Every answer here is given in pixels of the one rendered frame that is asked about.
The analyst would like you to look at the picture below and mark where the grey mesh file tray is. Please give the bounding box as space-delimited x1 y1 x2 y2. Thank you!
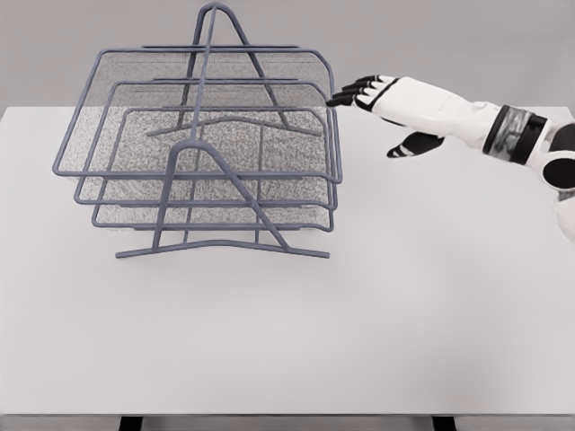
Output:
73 79 340 210
91 106 337 234
52 46 344 181

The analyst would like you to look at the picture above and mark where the grey wire tray rack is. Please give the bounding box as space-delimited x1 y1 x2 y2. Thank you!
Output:
115 1 332 261

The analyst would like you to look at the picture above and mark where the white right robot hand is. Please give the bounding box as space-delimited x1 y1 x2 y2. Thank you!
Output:
325 73 473 159

